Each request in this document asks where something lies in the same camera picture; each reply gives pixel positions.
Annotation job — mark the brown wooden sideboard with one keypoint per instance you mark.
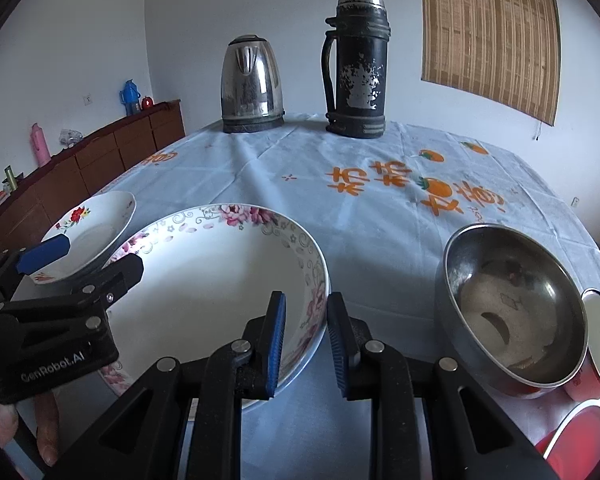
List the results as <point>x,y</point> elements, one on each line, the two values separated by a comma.
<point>105,155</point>

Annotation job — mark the large pink floral deep plate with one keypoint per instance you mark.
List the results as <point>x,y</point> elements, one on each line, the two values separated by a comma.
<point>205,285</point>

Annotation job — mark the light blue printed tablecloth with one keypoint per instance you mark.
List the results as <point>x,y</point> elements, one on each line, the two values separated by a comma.
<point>370,240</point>

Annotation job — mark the clear plastic bag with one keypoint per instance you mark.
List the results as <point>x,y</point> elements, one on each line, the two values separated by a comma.
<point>70,137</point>

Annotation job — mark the red apple ornament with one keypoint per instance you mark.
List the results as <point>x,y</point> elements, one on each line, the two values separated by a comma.
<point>147,102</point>

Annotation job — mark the worn black thermos flask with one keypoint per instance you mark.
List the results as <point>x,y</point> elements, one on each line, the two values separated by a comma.
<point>360,60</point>

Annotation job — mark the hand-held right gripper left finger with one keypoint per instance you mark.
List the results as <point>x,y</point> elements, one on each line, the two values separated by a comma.
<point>276,345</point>

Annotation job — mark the person's left hand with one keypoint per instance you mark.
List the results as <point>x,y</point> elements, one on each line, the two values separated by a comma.
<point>47,430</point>

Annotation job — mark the pink thermos bottle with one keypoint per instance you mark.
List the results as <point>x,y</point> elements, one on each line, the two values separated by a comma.
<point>41,145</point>

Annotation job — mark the bamboo window blind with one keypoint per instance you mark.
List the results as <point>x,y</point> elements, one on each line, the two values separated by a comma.
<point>490,35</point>

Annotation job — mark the stainless steel electric kettle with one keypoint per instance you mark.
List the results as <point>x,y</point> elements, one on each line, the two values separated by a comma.
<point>252,85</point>

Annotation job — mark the blue thermos jug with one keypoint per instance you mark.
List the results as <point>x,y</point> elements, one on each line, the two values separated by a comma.
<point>129,97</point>

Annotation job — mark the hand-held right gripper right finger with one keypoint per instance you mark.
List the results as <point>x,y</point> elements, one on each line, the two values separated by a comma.
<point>337,345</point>

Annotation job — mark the red plastic bowl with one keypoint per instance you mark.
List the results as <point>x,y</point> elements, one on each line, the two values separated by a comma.
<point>580,435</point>

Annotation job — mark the small red floral plate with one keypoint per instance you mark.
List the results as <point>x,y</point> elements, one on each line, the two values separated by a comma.
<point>95,235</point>

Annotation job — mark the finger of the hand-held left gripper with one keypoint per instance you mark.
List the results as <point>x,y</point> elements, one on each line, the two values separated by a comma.
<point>115,276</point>
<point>45,255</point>

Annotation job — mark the dark green bottle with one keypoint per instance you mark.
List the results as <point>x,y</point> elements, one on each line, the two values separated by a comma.
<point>11,179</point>

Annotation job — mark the small round dish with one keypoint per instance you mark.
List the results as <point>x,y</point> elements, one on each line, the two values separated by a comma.
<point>505,310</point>

